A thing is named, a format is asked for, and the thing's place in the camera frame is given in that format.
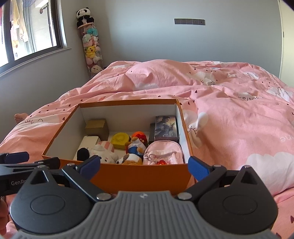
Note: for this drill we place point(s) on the white door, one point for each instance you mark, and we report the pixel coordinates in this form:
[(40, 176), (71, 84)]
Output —
[(286, 71)]

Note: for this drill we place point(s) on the pink patterned duvet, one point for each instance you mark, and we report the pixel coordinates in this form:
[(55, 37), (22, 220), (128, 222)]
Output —
[(235, 113)]

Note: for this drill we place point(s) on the orange red plush ball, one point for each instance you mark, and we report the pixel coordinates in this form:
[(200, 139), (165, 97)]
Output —
[(141, 136)]

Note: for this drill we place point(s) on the brown cardboard box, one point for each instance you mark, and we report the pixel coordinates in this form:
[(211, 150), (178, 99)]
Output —
[(97, 127)]

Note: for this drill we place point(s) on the white notebook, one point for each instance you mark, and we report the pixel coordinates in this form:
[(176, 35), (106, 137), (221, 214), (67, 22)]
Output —
[(87, 142)]

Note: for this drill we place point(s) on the dark card box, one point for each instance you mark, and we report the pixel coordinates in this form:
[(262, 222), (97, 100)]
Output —
[(164, 128)]

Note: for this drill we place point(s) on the pink mini backpack pouch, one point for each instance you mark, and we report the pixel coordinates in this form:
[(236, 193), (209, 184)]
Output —
[(163, 152)]

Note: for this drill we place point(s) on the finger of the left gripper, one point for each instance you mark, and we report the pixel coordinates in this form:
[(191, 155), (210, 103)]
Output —
[(51, 163), (18, 157)]

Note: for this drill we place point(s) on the orange cardboard box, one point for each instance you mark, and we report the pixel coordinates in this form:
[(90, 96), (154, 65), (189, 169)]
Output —
[(126, 116)]

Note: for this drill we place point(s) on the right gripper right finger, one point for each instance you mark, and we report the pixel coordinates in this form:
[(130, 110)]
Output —
[(207, 176)]

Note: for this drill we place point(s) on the person's left hand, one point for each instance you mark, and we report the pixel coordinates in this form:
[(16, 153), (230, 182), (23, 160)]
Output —
[(4, 217)]

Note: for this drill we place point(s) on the yellow round toy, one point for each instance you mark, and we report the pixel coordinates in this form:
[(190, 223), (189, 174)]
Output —
[(119, 140)]

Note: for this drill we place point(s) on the plush toy column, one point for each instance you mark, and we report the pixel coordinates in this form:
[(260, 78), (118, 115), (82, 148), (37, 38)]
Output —
[(92, 51)]

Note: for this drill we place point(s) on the window frame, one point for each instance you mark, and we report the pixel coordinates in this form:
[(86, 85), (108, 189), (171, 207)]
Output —
[(30, 30)]

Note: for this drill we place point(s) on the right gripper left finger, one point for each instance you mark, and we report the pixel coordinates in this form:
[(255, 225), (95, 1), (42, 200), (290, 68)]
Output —
[(79, 177)]

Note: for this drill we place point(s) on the panda plush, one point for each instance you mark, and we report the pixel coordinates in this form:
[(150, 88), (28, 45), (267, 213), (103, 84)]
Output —
[(84, 16)]

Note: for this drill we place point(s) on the white pink plush toy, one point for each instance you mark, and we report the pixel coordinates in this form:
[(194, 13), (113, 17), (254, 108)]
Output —
[(103, 149)]

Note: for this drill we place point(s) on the brown white plush dog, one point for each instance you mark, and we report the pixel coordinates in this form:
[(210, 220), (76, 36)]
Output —
[(130, 159)]

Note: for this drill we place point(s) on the small figurine blue outfit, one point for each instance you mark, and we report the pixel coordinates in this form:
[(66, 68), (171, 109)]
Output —
[(135, 146)]

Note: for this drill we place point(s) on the wall switch panel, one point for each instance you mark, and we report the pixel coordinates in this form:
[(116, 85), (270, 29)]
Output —
[(189, 21)]

